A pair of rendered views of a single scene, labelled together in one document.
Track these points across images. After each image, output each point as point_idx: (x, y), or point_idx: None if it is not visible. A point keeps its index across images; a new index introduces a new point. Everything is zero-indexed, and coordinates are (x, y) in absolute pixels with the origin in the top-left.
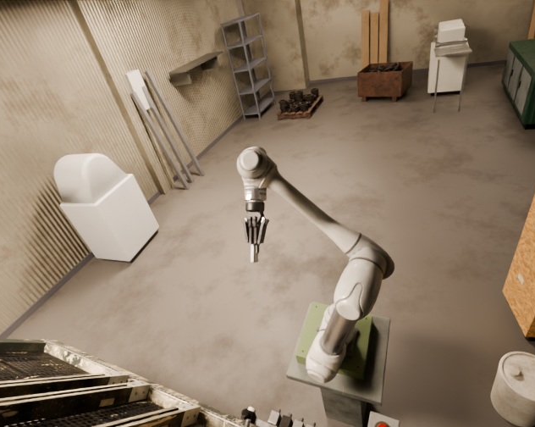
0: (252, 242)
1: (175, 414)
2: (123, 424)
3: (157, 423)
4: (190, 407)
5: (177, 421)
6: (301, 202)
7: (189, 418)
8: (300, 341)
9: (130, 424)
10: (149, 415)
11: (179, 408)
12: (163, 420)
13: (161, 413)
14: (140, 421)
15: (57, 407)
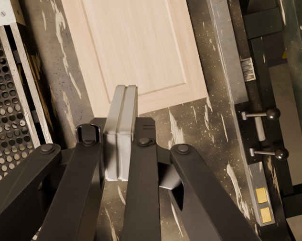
0: (102, 171)
1: (23, 44)
2: (37, 132)
3: (36, 82)
4: (4, 2)
5: (25, 37)
6: None
7: (17, 8)
8: None
9: (46, 128)
10: (23, 88)
11: (5, 25)
12: (32, 69)
13: (16, 64)
14: (39, 112)
15: None
